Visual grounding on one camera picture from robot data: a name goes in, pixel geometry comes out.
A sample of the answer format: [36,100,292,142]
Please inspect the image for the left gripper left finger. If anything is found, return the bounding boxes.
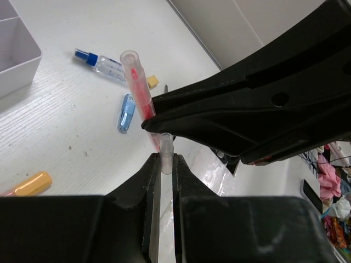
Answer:
[105,153,161,262]

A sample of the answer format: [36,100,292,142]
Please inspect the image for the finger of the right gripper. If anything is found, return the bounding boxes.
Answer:
[153,1,350,121]
[140,46,351,165]

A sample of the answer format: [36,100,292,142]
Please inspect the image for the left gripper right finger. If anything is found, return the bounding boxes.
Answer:
[172,155,219,262]

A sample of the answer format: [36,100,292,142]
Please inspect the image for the small clear pen cap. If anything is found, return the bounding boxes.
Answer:
[160,133,174,175]

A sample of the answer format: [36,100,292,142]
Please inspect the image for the red pen clear cap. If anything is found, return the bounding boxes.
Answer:
[119,49,162,153]

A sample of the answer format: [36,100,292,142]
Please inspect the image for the colourful cloth pile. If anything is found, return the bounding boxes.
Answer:
[299,141,350,262]

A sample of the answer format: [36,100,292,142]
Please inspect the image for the blue correction tape dispenser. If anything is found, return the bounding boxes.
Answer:
[117,94,136,134]

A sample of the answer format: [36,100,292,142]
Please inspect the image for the yellow eraser cube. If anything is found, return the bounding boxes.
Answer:
[146,75,159,89]

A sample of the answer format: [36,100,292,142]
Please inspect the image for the orange yellow highlighter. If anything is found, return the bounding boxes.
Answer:
[1,171,53,197]

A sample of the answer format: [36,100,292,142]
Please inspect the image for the blue cap spray bottle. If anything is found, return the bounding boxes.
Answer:
[74,49,127,86]

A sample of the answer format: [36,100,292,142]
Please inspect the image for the white right organizer container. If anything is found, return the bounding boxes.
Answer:
[0,0,42,97]

